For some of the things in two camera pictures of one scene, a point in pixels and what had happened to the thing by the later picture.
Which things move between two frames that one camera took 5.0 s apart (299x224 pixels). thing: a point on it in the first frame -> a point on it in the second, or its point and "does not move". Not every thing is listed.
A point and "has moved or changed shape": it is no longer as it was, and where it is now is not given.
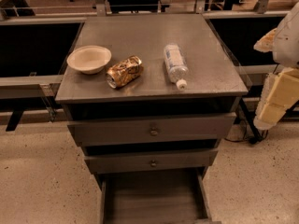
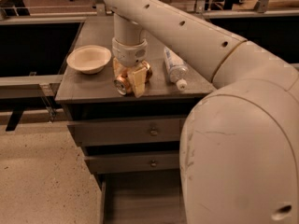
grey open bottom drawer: [171, 196] does not move
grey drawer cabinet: [151, 98] does not move
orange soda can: [124, 71] has moved or changed shape
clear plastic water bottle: [177, 64] does not move
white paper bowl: [89, 59] does not move
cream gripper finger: [267, 115] -> [139, 79]
